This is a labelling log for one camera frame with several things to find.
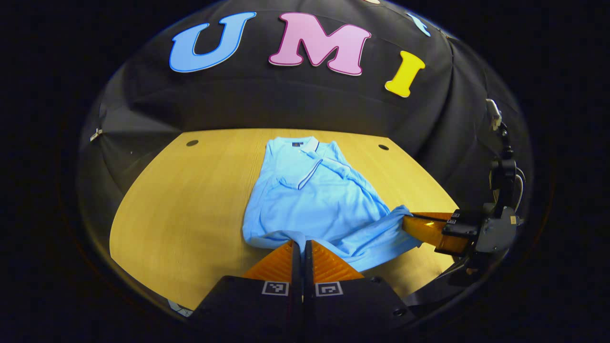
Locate pale patterned object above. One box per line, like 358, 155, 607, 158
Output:
168, 299, 193, 317

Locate light blue T-shirt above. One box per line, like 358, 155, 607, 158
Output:
242, 136, 424, 273

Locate white right gripper cable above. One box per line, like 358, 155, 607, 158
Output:
514, 168, 526, 212

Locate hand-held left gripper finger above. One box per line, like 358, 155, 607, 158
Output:
188, 241, 303, 336
304, 240, 411, 337

